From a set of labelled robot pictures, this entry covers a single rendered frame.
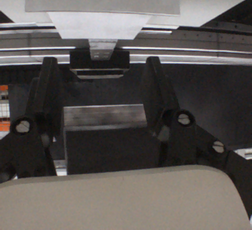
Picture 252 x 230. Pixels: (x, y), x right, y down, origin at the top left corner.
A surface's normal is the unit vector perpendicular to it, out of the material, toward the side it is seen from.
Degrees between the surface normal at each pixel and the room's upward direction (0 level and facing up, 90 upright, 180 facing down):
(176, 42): 90
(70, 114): 90
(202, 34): 90
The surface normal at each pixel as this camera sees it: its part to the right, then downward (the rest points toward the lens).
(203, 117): 0.16, 0.07
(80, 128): 0.10, -0.66
